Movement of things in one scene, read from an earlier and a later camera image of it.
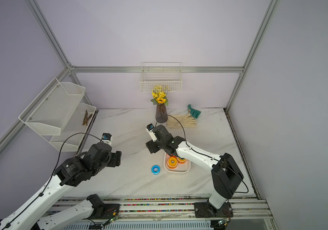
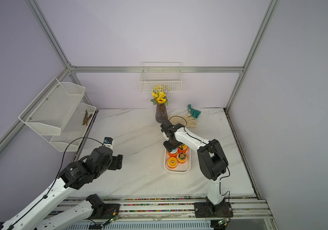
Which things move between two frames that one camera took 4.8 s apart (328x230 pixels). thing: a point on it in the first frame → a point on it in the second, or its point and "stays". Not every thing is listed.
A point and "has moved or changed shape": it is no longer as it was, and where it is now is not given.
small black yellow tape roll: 181,161 stays
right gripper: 153,146 → 169,147
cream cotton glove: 186,120 stays
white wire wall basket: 169,74 stays
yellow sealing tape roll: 172,162 stays
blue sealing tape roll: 155,169 has moved or changed shape
